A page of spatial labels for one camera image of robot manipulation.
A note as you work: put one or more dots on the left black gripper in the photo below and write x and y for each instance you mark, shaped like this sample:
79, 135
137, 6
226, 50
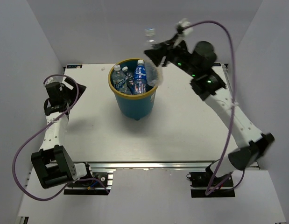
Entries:
71, 83

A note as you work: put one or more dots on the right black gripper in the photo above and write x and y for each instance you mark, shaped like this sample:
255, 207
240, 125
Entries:
159, 51

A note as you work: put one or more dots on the crushed clear unlabelled bottle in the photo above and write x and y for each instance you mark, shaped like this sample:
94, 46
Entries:
153, 73

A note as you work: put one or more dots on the clear bottle dark blue label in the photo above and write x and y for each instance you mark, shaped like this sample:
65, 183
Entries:
140, 78

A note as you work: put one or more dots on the clear bottle green white label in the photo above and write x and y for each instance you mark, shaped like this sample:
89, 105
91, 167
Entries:
119, 80

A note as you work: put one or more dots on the Aquafina clear water bottle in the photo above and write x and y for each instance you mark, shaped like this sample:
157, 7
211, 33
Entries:
129, 78

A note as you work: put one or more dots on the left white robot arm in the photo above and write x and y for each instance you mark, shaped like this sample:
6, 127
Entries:
52, 163

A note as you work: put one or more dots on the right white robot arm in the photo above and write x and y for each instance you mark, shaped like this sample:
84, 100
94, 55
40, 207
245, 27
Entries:
252, 143

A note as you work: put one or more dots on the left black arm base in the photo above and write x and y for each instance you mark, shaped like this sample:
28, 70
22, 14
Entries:
104, 179

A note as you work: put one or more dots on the teal bin with yellow rim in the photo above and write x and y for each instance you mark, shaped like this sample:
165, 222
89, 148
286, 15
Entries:
133, 106

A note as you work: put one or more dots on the left corner marker sticker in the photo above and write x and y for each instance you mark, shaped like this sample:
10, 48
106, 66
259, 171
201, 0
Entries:
74, 66

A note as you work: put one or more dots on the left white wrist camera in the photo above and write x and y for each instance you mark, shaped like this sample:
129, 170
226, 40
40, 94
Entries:
51, 79

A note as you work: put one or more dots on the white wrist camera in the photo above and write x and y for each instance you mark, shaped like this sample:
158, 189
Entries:
51, 79
183, 29

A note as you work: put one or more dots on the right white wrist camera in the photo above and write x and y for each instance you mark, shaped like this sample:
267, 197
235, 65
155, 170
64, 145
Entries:
183, 29

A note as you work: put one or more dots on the aluminium front rail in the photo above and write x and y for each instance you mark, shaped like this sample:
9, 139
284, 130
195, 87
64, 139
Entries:
177, 165

